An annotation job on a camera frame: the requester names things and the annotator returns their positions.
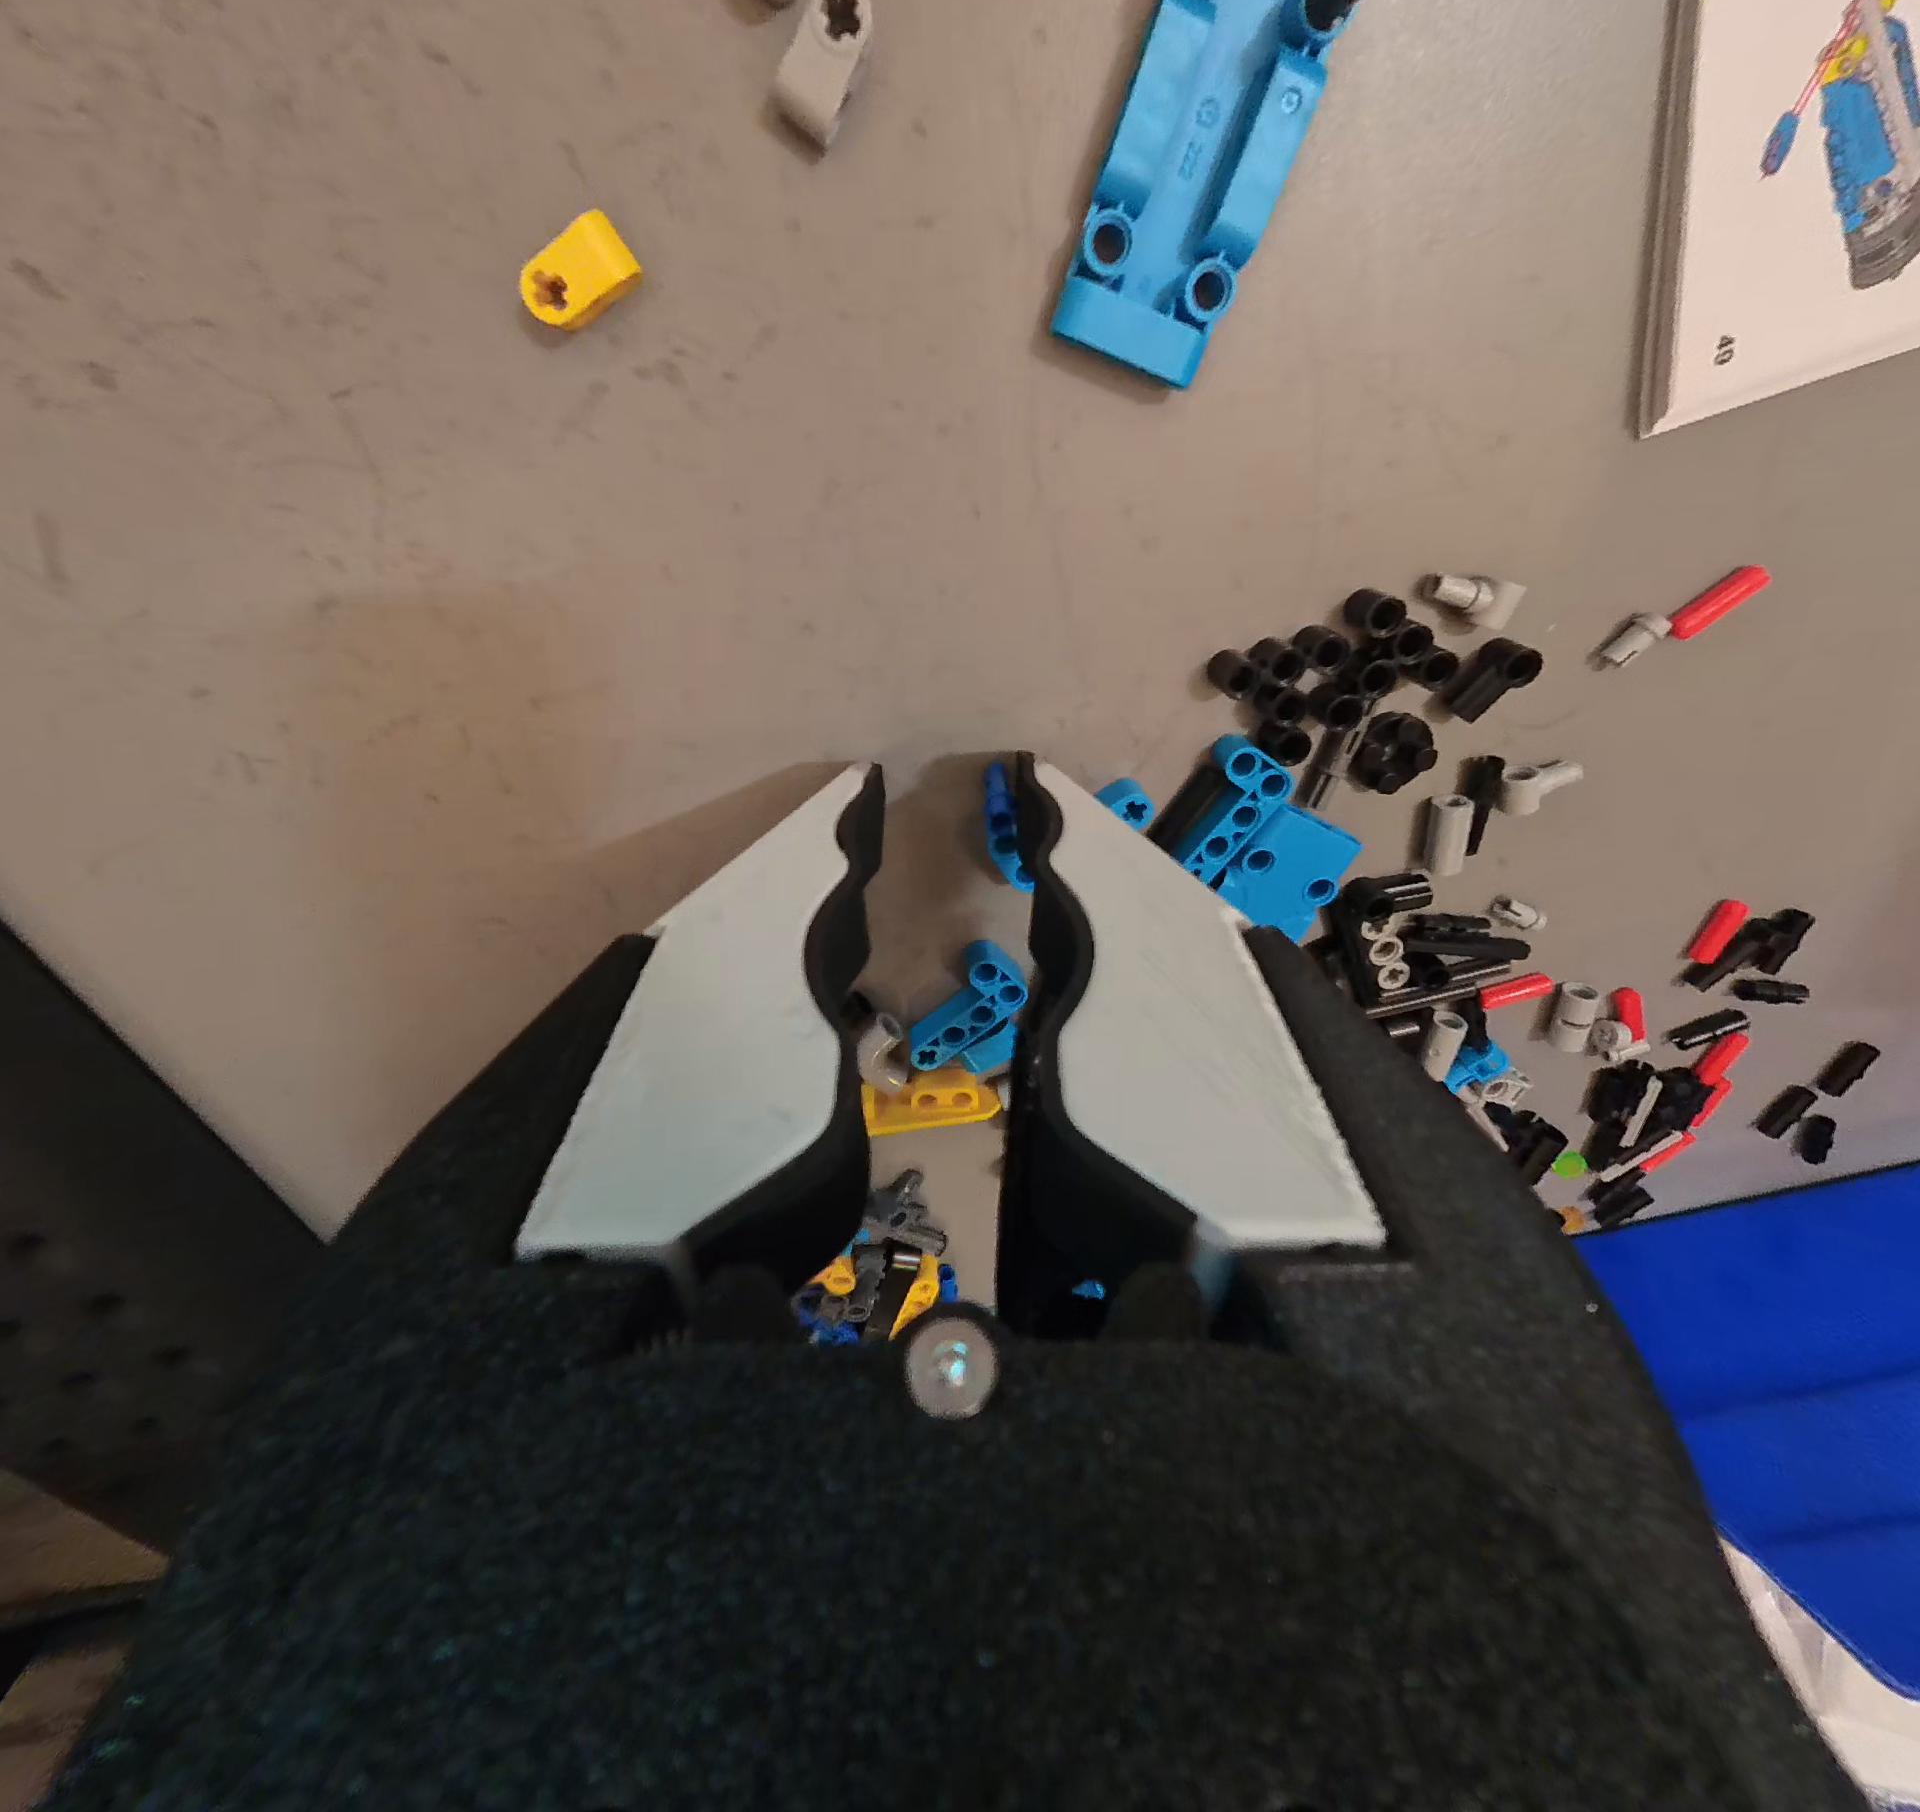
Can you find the blue block piece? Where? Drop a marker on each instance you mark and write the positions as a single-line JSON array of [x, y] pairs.
[[1216, 118]]

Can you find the grey desk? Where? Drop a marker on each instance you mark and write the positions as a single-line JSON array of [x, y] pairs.
[[599, 493]]

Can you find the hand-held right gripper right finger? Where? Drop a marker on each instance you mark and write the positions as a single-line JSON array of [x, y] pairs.
[[1216, 1093]]

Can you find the pile of building block pieces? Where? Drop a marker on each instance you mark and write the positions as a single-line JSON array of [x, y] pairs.
[[1352, 853]]

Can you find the blue plastic bin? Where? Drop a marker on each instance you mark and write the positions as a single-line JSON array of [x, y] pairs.
[[1770, 1362]]

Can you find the grey pin piece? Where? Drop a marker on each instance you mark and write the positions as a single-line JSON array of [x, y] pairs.
[[1633, 640]]

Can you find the small yellow connector piece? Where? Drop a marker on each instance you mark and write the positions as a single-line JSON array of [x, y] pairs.
[[583, 270]]

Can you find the instruction booklet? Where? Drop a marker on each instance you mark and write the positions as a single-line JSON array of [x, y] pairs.
[[1800, 118]]

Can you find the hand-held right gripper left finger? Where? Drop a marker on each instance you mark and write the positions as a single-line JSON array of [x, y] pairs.
[[675, 1107]]

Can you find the red pin piece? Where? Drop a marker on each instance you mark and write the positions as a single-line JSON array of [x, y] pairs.
[[1718, 601]]

